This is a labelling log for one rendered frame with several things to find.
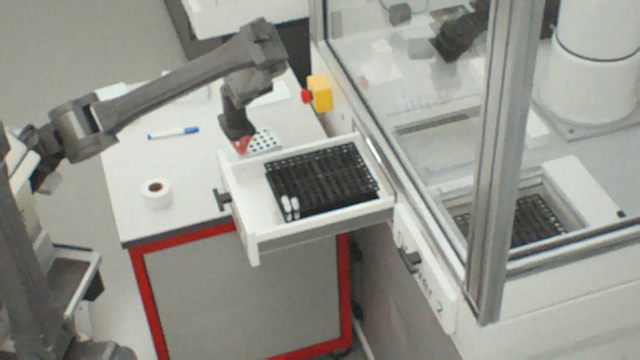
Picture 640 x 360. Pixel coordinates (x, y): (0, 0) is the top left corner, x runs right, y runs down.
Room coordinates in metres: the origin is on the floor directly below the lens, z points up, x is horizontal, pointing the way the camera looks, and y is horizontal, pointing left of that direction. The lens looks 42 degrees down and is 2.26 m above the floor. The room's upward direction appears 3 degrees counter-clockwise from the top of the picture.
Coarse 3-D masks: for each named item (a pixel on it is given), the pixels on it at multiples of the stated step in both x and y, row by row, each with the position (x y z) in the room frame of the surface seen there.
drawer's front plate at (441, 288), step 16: (400, 208) 1.37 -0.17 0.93; (400, 224) 1.35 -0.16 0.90; (400, 240) 1.35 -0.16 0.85; (416, 240) 1.27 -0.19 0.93; (432, 256) 1.23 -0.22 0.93; (432, 272) 1.19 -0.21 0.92; (432, 288) 1.19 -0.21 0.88; (448, 288) 1.14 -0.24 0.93; (432, 304) 1.18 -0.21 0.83; (448, 304) 1.11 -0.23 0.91; (448, 320) 1.11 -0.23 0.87
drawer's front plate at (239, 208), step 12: (228, 168) 1.53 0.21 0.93; (228, 180) 1.49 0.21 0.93; (240, 192) 1.45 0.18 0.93; (228, 204) 1.52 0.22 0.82; (240, 204) 1.41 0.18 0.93; (240, 216) 1.38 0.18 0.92; (252, 228) 1.33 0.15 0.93; (252, 240) 1.32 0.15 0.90; (252, 252) 1.32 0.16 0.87; (252, 264) 1.32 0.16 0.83
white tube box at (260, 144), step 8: (264, 128) 1.83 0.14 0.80; (256, 136) 1.80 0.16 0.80; (264, 136) 1.80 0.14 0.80; (272, 136) 1.80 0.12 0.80; (256, 144) 1.78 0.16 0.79; (264, 144) 1.77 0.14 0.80; (272, 144) 1.77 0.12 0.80; (280, 144) 1.76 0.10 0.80; (232, 152) 1.74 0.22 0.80; (256, 152) 1.74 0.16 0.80; (264, 152) 1.74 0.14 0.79; (272, 152) 1.75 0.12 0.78; (232, 160) 1.74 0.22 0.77; (240, 160) 1.71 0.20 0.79
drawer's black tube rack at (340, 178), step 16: (352, 144) 1.63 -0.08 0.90; (288, 160) 1.58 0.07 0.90; (304, 160) 1.58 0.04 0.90; (320, 160) 1.58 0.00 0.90; (336, 160) 1.58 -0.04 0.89; (352, 160) 1.57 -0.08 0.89; (288, 176) 1.53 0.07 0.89; (304, 176) 1.52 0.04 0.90; (320, 176) 1.52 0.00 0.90; (336, 176) 1.52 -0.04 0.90; (352, 176) 1.54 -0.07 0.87; (272, 192) 1.51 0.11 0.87; (288, 192) 1.50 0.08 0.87; (304, 192) 1.49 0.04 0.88; (320, 192) 1.46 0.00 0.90; (336, 192) 1.46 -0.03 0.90; (352, 192) 1.46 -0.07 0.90; (368, 192) 1.46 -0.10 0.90; (304, 208) 1.42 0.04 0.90; (320, 208) 1.44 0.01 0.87; (336, 208) 1.44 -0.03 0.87
